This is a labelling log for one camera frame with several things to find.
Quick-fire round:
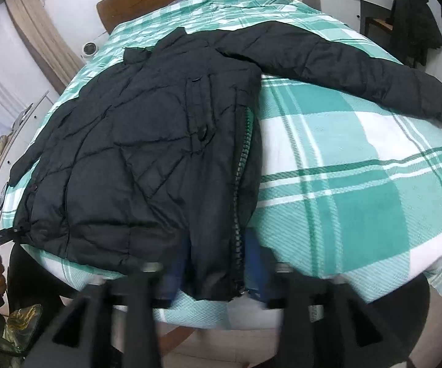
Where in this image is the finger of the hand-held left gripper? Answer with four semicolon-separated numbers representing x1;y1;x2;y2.
0;225;28;249

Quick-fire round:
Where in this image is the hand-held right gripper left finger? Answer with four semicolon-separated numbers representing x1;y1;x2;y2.
23;238;188;368

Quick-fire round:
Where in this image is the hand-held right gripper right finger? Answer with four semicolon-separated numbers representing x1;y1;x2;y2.
244;234;411;368

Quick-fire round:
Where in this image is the black puffer jacket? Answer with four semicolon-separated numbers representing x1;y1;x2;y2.
9;19;442;303

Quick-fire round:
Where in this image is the person's left forearm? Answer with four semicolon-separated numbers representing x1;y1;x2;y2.
0;297;43;359

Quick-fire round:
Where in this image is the white cabinet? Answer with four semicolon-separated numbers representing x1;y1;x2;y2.
0;90;55;215

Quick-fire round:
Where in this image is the green plaid bed sheet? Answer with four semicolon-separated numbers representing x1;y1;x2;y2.
0;0;442;328

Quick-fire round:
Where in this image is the beige curtain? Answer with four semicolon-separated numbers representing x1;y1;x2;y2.
4;0;85;94

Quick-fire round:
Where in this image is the white round device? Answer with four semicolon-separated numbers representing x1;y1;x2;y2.
82;41;101;60

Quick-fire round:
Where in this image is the wooden chair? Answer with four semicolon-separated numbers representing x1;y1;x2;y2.
363;6;395;38

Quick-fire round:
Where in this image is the dark hanging coat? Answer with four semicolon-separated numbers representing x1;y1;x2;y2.
390;0;442;70

